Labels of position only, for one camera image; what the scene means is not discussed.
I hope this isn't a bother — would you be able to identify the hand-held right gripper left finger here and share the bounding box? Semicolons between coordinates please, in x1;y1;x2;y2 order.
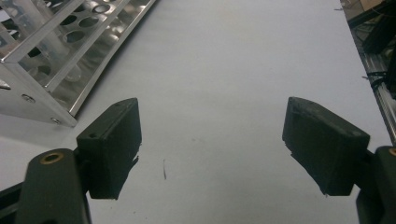
76;97;143;200

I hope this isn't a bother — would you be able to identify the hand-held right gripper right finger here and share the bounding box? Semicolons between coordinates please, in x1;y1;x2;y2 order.
281;96;372;197

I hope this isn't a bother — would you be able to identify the metal test tube rack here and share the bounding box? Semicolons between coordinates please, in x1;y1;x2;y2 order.
0;0;158;128

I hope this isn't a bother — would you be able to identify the black stand leg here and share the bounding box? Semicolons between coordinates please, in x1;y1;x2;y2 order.
346;0;396;54

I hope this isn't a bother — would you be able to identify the aluminium floor rail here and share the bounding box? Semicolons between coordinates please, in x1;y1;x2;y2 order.
348;18;396;147

